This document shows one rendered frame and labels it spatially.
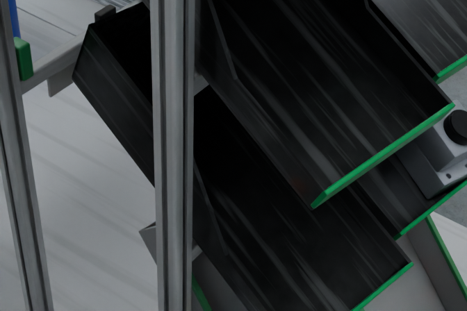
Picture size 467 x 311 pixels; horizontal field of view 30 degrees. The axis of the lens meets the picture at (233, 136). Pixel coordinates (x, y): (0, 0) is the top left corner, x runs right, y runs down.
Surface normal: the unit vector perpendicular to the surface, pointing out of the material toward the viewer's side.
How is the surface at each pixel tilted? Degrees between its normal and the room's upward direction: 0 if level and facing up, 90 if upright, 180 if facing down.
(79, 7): 0
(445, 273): 90
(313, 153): 25
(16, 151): 90
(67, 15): 0
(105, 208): 0
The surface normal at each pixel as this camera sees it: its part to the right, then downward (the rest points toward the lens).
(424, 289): 0.51, -0.19
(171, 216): -0.59, 0.50
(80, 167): 0.04, -0.76
